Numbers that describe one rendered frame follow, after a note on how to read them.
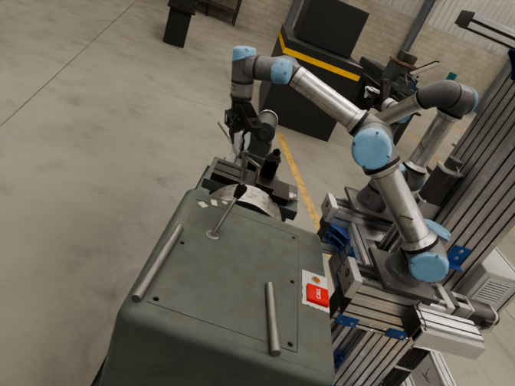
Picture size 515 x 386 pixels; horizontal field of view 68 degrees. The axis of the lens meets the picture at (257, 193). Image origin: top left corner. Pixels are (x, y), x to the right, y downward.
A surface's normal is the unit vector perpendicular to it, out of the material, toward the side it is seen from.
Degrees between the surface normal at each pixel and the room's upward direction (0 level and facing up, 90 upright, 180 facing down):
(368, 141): 86
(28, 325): 0
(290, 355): 0
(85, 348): 0
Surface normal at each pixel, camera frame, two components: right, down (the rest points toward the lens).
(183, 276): 0.34, -0.81
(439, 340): 0.00, 0.50
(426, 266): -0.29, 0.47
